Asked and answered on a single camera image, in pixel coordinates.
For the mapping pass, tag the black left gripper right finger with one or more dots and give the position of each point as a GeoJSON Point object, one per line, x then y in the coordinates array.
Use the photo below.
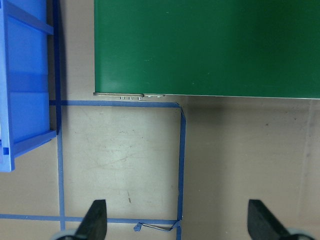
{"type": "Point", "coordinates": [263, 225]}

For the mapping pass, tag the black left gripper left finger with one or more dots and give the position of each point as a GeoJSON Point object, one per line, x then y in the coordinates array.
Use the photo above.
{"type": "Point", "coordinates": [94, 224]}

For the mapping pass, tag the blue left plastic bin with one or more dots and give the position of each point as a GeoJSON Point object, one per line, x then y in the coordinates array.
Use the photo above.
{"type": "Point", "coordinates": [24, 94]}

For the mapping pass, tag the green conveyor belt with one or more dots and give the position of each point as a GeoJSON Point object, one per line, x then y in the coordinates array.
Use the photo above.
{"type": "Point", "coordinates": [233, 48]}

